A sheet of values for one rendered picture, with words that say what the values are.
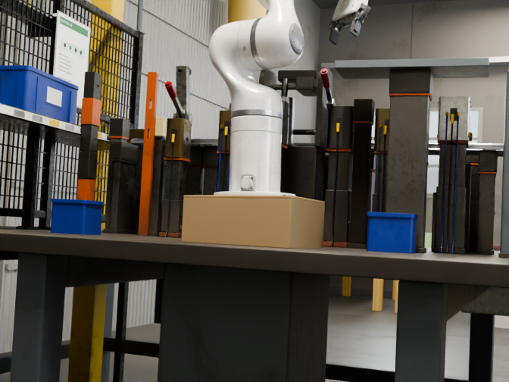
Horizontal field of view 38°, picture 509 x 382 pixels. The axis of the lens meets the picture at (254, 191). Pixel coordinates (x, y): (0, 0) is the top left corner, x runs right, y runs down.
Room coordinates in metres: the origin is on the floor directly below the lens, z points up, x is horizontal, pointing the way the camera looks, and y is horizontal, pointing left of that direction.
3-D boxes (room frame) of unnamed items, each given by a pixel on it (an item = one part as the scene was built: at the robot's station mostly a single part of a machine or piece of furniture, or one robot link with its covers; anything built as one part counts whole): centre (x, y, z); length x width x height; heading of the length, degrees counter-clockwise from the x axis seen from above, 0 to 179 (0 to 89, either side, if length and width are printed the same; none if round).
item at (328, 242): (2.01, -0.23, 0.89); 0.12 x 0.07 x 0.38; 163
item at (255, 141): (1.73, 0.00, 0.90); 0.19 x 0.19 x 0.18
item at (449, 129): (1.96, -0.52, 0.90); 0.13 x 0.08 x 0.41; 163
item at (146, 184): (2.25, 0.33, 0.95); 0.03 x 0.01 x 0.50; 73
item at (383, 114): (2.01, -0.36, 0.89); 0.12 x 0.08 x 0.38; 163
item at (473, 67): (1.84, -0.38, 1.16); 0.37 x 0.14 x 0.02; 73
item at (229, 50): (1.75, 0.03, 1.11); 0.19 x 0.12 x 0.24; 58
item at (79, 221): (1.99, 0.47, 0.74); 0.11 x 0.10 x 0.09; 73
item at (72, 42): (2.62, 0.68, 1.30); 0.23 x 0.02 x 0.31; 163
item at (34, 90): (2.21, 0.69, 1.09); 0.30 x 0.17 x 0.13; 166
